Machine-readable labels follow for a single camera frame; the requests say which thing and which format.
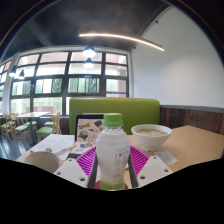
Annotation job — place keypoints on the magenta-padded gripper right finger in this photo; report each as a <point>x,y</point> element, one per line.
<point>153,170</point>

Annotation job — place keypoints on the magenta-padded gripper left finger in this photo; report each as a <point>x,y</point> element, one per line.
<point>71,171</point>

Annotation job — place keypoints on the green-capped clear drink bottle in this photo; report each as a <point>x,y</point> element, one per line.
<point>111,150</point>

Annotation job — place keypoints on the colourful printed leaflet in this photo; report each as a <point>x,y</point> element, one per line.
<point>83,146</point>

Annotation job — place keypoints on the beige cup with swirl print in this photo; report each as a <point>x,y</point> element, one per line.
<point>41,161</point>

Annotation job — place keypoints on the white ceramic bowl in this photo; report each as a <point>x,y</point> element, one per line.
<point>151,138</point>

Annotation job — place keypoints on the sticker-covered black laptop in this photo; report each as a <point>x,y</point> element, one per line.
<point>87,128</point>

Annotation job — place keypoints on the group of green-seated wooden chairs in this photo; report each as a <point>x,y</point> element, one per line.
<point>46,130</point>

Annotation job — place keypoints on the light wooden dining table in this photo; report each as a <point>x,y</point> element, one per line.
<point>31,115</point>

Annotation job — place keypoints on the group of pendant lamps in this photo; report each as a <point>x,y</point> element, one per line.
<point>89,52</point>

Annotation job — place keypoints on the long curved ceiling light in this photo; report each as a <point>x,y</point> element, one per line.
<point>126,38</point>

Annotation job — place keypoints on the large black-framed window wall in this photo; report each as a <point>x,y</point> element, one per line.
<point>50,85</point>

